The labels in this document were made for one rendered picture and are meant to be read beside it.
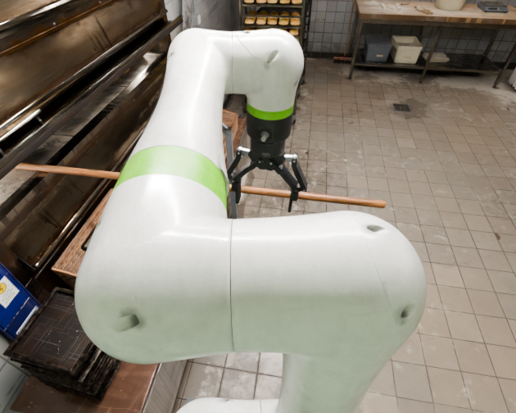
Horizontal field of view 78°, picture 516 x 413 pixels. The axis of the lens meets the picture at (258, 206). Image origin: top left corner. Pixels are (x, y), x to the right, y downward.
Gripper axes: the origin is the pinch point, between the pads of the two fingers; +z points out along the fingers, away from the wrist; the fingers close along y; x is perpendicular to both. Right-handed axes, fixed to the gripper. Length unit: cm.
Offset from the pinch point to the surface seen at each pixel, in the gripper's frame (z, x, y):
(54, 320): 62, -20, -75
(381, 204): 27, 35, 40
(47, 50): -5, 61, -103
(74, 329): 62, -22, -65
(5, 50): -13, 40, -101
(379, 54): 121, 464, 94
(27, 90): 1, 39, -99
